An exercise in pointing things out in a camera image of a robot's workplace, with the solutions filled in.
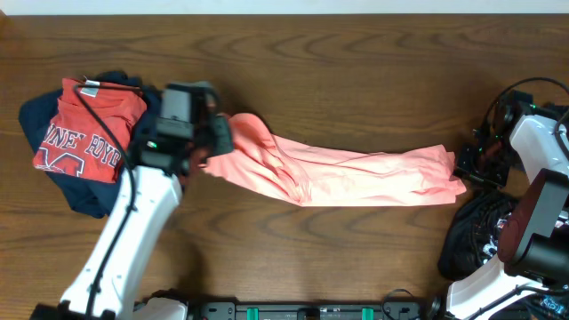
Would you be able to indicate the black printed t-shirt pile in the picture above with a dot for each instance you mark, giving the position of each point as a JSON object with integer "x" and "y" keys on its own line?
{"x": 472, "y": 240}

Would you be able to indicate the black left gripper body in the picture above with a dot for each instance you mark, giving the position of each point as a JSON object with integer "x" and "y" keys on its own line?
{"x": 201, "y": 140}

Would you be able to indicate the salmon pink shirt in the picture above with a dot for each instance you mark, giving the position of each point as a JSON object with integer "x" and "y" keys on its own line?
{"x": 307, "y": 176}

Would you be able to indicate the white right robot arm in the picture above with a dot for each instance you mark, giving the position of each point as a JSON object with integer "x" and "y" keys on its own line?
{"x": 511, "y": 240}

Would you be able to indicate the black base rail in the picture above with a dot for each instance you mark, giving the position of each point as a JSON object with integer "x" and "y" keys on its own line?
{"x": 396, "y": 305}

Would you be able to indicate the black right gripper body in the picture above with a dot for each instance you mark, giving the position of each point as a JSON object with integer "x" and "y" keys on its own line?
{"x": 494, "y": 161}

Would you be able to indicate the red folded printed t-shirt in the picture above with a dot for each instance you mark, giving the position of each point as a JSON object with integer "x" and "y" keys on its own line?
{"x": 76, "y": 145}

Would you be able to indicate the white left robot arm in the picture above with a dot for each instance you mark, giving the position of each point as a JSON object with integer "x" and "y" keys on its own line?
{"x": 107, "y": 286}

